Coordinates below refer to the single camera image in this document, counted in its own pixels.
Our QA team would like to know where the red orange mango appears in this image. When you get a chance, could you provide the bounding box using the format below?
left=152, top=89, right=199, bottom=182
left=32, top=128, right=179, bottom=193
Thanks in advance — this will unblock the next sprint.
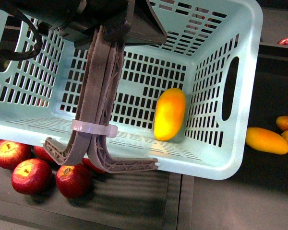
left=276, top=115, right=288, bottom=131

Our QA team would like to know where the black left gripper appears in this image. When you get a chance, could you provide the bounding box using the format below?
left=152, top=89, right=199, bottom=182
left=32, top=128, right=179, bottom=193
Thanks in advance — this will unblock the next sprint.
left=0, top=0, right=167, bottom=50

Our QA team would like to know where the red apple on tray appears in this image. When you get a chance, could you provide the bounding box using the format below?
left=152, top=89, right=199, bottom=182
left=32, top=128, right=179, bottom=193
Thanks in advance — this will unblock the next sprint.
left=277, top=38, right=288, bottom=46

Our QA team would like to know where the light teal plastic basket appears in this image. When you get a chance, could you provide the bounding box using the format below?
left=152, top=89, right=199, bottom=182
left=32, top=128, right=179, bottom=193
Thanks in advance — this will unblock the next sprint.
left=0, top=0, right=263, bottom=180

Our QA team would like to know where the red apple under handle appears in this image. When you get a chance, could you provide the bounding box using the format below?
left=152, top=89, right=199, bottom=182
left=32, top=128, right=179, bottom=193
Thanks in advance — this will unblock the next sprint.
left=82, top=158, right=106, bottom=174

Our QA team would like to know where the yellow mango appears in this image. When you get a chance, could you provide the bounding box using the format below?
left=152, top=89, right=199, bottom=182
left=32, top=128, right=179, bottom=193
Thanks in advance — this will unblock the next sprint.
left=154, top=88, right=186, bottom=141
left=245, top=127, right=288, bottom=155

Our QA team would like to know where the red apple behind basket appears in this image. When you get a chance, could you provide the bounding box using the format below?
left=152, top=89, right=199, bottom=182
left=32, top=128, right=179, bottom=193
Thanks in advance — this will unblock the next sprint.
left=33, top=146, right=54, bottom=163

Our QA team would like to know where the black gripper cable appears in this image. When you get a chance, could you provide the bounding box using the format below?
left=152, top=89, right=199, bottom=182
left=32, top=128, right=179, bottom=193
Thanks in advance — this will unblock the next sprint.
left=0, top=4, right=43, bottom=61

